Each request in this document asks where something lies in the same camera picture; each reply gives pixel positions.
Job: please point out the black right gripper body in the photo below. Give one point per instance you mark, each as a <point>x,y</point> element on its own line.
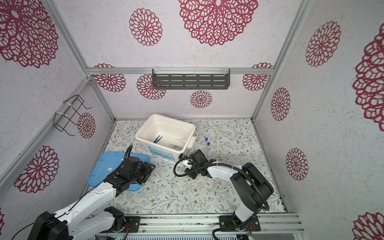
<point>194,167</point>

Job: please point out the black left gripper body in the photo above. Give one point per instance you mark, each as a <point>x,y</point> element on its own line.
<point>143,173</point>

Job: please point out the metal tweezers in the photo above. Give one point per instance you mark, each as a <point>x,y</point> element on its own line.
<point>177,148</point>

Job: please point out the white glass stirring rod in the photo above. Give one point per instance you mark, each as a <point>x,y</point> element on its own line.
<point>169,161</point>

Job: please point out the white plastic storage bin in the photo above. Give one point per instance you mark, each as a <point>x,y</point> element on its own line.
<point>170,129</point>

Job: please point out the blue pen dropper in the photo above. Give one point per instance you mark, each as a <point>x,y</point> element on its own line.
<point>158,139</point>

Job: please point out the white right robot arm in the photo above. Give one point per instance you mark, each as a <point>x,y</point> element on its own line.
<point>252,188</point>

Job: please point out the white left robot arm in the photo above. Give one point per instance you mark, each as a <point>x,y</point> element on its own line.
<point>73,222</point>

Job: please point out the blue plastic bin lid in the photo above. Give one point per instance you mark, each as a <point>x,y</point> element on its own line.
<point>107,163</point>

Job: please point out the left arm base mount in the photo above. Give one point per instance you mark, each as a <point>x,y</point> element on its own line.
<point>129,223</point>

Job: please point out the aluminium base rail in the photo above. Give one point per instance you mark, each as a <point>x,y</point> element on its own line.
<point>206,224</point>

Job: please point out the grey wall shelf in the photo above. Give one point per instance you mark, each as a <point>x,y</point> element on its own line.
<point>192,80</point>

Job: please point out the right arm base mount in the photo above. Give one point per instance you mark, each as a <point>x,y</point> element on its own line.
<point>231,223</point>

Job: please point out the black wire wall rack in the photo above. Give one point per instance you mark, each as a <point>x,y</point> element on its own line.
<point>63,119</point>

